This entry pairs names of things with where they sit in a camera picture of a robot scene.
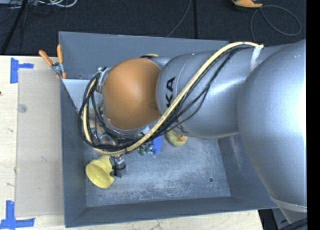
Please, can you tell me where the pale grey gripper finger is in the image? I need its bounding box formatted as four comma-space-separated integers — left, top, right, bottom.
112, 158, 128, 178

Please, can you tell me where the yellow plastic cup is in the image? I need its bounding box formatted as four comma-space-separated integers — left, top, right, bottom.
85, 155, 116, 189

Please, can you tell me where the blue sponge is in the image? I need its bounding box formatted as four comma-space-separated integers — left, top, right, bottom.
151, 136, 163, 155

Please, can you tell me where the grey metal bin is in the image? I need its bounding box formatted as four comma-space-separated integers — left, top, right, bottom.
58, 31, 279, 228

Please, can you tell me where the yellow toy duck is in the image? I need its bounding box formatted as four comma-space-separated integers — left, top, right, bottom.
165, 130, 188, 147

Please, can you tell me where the pale wood flat board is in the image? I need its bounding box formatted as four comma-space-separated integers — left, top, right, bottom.
14, 68, 65, 217

